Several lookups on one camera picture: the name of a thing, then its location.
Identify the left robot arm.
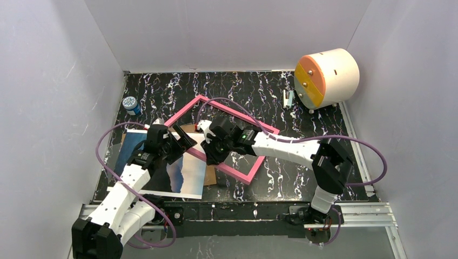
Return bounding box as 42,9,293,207
71,124,197,258

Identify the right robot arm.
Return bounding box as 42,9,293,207
196,117,353,227

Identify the blue lidded small jar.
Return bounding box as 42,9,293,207
122,96,142,116

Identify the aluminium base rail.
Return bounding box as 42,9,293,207
68,200,409,259

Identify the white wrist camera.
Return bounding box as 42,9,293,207
144,118,169,140
195,120,216,144

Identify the pink wooden picture frame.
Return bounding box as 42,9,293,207
164,94,281,186

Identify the white cylindrical drawer unit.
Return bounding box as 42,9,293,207
294,48,360,114

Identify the brown cardboard backing board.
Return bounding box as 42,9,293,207
114,129,217,194

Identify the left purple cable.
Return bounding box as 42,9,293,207
95,121,177,249

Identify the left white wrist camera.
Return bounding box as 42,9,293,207
144,118,169,140

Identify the landscape photo print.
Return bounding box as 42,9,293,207
110,129,207,200

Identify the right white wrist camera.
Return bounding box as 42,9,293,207
195,120,216,144

